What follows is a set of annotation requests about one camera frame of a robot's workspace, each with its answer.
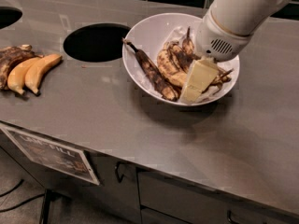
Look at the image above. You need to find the white ceramic bowl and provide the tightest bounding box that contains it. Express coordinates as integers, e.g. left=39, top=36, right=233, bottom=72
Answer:
left=122, top=13, right=240, bottom=106

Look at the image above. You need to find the dark brown banana right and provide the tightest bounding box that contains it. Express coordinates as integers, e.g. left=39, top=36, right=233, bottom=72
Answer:
left=182, top=29, right=233, bottom=85

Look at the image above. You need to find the yellow banana on counter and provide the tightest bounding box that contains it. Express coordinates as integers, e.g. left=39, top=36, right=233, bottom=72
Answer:
left=25, top=54, right=62, bottom=95

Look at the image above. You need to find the yellow banana beside brown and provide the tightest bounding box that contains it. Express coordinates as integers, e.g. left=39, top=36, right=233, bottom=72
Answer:
left=7, top=57, right=40, bottom=95

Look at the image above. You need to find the black cabinet door handle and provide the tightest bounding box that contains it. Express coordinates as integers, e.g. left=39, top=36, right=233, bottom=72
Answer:
left=114, top=161, right=124, bottom=183

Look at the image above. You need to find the black metal leg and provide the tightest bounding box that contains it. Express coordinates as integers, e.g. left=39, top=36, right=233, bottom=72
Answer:
left=39, top=189, right=52, bottom=224

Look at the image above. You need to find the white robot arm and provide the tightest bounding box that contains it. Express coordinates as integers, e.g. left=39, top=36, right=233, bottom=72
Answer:
left=179, top=0, right=291, bottom=105

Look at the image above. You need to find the dark spotted banana left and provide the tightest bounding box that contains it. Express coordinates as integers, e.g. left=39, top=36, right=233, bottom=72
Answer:
left=122, top=38, right=178, bottom=102

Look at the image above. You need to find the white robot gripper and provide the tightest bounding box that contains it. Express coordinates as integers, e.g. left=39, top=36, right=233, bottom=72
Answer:
left=179, top=10, right=251, bottom=105

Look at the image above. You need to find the landfill label sign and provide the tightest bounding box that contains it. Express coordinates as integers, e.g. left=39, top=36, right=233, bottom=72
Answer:
left=1, top=125, right=100, bottom=185

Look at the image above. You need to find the white paper towel liner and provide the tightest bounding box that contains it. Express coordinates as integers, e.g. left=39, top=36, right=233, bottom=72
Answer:
left=131, top=27, right=233, bottom=105

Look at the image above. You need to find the black floor cable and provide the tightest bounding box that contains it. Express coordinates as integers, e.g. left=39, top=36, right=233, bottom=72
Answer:
left=0, top=192, right=46, bottom=214
left=0, top=178, right=25, bottom=198

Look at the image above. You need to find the yellow spotted banana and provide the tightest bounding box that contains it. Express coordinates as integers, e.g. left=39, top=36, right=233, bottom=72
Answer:
left=157, top=42, right=187, bottom=88

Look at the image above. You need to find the brown spotted banana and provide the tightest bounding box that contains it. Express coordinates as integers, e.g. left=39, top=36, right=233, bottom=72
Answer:
left=169, top=40, right=235, bottom=86

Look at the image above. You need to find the dark brown counter banana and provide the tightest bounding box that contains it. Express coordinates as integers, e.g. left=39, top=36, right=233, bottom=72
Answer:
left=0, top=45, right=36, bottom=91

